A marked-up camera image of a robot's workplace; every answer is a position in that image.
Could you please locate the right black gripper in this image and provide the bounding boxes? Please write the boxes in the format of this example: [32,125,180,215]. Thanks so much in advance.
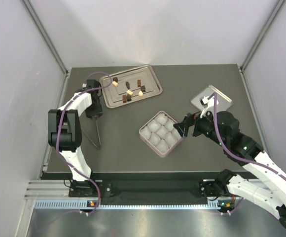
[174,105,228,147]

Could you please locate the brown chocolate piece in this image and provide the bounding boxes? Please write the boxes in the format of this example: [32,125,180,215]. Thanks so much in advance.
[122,94,127,103]

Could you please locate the metal tongs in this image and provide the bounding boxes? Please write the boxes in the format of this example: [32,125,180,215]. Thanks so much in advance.
[82,118,102,151]

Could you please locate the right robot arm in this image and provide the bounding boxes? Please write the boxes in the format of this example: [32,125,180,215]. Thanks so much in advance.
[174,111,286,229]

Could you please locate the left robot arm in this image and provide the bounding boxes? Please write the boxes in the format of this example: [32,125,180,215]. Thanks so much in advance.
[48,79,103,196]

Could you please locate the white paper cup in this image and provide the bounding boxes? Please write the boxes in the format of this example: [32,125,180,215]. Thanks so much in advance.
[141,126,151,140]
[164,132,178,148]
[147,119,161,132]
[156,139,169,153]
[155,126,169,139]
[149,132,161,146]
[171,128,182,140]
[164,119,175,132]
[155,113,168,125]

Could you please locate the pink square tin box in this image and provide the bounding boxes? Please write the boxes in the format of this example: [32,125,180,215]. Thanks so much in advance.
[139,111,182,158]

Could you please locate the silver metal tray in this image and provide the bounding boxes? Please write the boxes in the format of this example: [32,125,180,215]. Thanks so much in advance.
[100,65,163,109]

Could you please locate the silver tin lid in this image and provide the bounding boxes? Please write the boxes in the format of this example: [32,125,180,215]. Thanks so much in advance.
[190,85,233,112]

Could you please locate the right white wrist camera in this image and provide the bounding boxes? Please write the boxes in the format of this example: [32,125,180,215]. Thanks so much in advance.
[200,94,215,118]

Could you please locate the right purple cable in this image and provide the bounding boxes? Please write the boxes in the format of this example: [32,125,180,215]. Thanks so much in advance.
[207,92,286,215]

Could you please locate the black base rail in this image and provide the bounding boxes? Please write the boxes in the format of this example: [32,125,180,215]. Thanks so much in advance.
[68,173,230,205]

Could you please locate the white cable duct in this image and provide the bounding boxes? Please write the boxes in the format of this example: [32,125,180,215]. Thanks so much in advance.
[34,199,234,210]

